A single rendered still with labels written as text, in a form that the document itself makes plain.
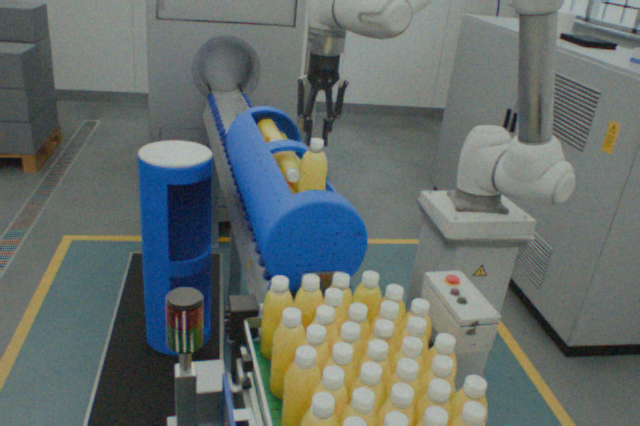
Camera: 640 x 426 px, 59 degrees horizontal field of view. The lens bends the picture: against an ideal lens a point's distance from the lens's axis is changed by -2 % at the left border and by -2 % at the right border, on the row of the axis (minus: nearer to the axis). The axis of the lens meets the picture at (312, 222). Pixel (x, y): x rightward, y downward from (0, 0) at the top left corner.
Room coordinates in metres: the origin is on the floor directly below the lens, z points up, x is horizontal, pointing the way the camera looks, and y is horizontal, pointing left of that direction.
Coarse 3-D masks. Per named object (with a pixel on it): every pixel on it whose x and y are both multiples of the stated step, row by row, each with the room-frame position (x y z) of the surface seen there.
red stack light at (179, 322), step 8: (168, 312) 0.77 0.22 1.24; (176, 312) 0.77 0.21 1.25; (184, 312) 0.77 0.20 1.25; (192, 312) 0.77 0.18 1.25; (200, 312) 0.79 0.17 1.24; (168, 320) 0.77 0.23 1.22; (176, 320) 0.77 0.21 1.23; (184, 320) 0.77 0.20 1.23; (192, 320) 0.77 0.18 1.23; (200, 320) 0.79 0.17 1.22; (176, 328) 0.77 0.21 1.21; (184, 328) 0.77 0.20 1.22; (192, 328) 0.77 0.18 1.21
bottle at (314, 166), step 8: (312, 152) 1.41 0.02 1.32; (320, 152) 1.41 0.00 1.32; (304, 160) 1.40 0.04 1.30; (312, 160) 1.39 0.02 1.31; (320, 160) 1.40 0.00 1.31; (304, 168) 1.40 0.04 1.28; (312, 168) 1.39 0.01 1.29; (320, 168) 1.39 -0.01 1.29; (304, 176) 1.39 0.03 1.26; (312, 176) 1.39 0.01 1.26; (320, 176) 1.39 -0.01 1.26; (304, 184) 1.39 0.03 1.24; (312, 184) 1.39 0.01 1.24; (320, 184) 1.39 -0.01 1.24
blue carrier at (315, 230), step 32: (256, 128) 1.90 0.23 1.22; (288, 128) 2.17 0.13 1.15; (256, 160) 1.66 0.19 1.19; (256, 192) 1.49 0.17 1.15; (288, 192) 1.38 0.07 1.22; (320, 192) 1.36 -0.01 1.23; (256, 224) 1.39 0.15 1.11; (288, 224) 1.29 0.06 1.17; (320, 224) 1.31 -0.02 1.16; (352, 224) 1.34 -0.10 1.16; (288, 256) 1.29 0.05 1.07; (320, 256) 1.31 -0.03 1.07; (352, 256) 1.34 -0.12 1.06
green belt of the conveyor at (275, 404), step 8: (256, 344) 1.14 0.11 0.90; (248, 352) 1.10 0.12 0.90; (256, 352) 1.11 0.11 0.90; (264, 360) 1.08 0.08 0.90; (264, 368) 1.05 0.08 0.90; (264, 376) 1.02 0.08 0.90; (264, 384) 1.00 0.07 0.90; (256, 392) 0.97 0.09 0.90; (272, 400) 0.95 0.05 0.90; (280, 400) 0.95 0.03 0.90; (272, 408) 0.93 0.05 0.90; (280, 408) 0.93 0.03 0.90; (272, 416) 0.90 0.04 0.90; (280, 416) 0.91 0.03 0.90; (264, 424) 0.88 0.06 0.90; (280, 424) 0.88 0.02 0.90
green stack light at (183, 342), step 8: (168, 328) 0.78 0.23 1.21; (200, 328) 0.79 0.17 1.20; (168, 336) 0.78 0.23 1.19; (176, 336) 0.77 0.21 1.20; (184, 336) 0.77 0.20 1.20; (192, 336) 0.77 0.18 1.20; (200, 336) 0.79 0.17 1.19; (168, 344) 0.78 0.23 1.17; (176, 344) 0.77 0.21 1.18; (184, 344) 0.77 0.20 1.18; (192, 344) 0.77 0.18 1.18; (200, 344) 0.79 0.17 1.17; (176, 352) 0.77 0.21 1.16; (184, 352) 0.77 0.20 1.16; (192, 352) 0.77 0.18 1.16
